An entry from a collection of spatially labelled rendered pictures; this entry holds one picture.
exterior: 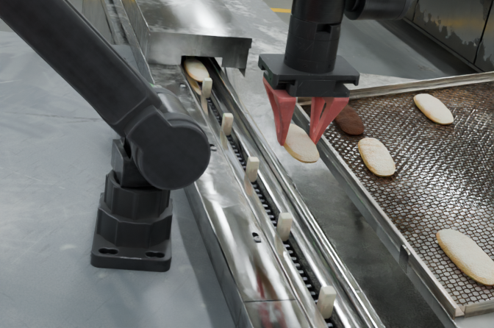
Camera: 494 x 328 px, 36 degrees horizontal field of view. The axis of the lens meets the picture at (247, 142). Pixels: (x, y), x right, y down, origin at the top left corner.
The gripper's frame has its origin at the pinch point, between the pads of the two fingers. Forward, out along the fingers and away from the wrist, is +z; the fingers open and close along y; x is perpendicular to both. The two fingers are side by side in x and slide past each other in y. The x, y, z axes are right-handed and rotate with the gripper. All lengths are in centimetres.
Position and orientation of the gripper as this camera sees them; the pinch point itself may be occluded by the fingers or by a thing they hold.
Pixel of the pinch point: (297, 137)
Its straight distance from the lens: 88.9
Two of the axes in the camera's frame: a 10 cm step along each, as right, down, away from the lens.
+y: 9.6, -0.2, 2.8
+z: -1.1, 8.9, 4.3
